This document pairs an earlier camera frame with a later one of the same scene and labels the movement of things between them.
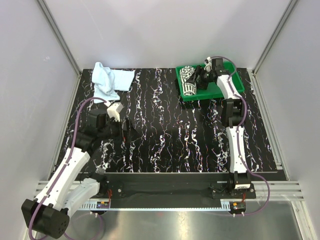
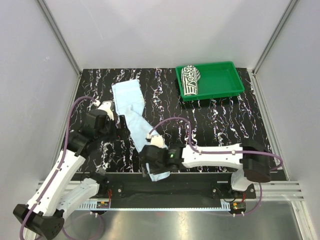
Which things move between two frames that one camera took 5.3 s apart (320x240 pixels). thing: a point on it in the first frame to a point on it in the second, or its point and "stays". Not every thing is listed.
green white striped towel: (188, 89) stays
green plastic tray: (214, 91) stays
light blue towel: (106, 82) to (129, 102)
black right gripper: (198, 71) to (154, 171)
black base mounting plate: (171, 186) stays
